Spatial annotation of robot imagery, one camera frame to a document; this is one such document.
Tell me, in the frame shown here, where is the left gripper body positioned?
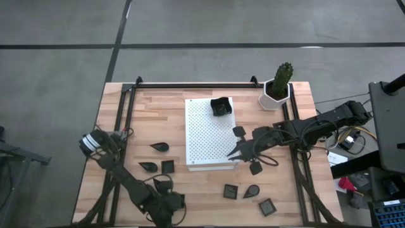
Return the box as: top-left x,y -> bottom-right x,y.
154,191 -> 187,222

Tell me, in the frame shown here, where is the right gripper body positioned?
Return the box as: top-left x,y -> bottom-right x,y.
232,125 -> 264,176

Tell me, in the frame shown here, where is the black small square plate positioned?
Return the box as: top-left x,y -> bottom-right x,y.
161,160 -> 175,174
223,184 -> 239,200
258,198 -> 278,217

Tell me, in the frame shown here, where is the black wavy square plate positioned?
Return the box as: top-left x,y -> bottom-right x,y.
209,96 -> 232,117

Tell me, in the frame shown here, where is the white perforated metal shelf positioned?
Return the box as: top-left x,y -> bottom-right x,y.
184,96 -> 240,172

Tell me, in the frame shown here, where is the white hexagonal planter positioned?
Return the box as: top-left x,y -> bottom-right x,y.
258,78 -> 291,111

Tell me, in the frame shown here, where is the green cactus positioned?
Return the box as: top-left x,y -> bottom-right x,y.
268,61 -> 294,101

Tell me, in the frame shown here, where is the white paper sheet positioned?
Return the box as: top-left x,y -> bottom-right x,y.
327,151 -> 349,167

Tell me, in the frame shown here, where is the power adapter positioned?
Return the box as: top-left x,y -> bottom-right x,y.
340,134 -> 360,150

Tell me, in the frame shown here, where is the red object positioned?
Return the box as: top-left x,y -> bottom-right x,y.
337,176 -> 358,193

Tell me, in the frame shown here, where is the backlit keyboard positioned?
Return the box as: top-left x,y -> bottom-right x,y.
368,199 -> 405,228

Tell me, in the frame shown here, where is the grey metal stand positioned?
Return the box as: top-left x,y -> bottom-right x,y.
0,126 -> 52,228

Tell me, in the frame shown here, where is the black pole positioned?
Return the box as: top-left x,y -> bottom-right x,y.
382,73 -> 405,96

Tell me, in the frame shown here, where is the black aluminium frame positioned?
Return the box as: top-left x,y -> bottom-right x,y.
74,75 -> 342,227

